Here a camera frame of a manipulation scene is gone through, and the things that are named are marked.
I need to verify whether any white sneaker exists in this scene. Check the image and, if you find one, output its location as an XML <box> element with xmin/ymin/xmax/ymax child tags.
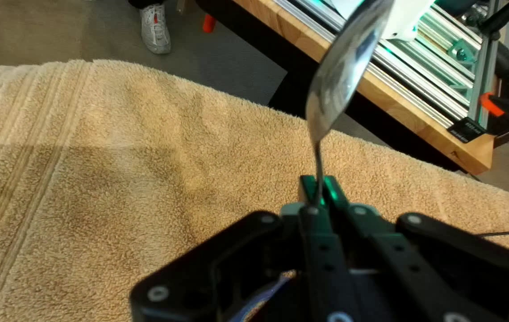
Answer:
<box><xmin>139</xmin><ymin>3</ymin><xmax>171</xmax><ymax>55</ymax></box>

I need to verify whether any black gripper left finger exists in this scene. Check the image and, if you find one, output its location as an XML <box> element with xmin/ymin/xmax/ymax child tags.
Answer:
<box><xmin>130</xmin><ymin>175</ymin><xmax>349</xmax><ymax>322</ymax></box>

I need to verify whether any silver spoon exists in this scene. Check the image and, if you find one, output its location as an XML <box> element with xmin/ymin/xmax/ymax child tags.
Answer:
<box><xmin>305</xmin><ymin>0</ymin><xmax>392</xmax><ymax>207</ymax></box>

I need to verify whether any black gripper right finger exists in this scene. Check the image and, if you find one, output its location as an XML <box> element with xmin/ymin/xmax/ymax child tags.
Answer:
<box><xmin>323</xmin><ymin>175</ymin><xmax>509</xmax><ymax>322</ymax></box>

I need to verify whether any beige towel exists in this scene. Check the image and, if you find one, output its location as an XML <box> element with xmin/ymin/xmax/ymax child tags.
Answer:
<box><xmin>0</xmin><ymin>60</ymin><xmax>509</xmax><ymax>322</ymax></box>

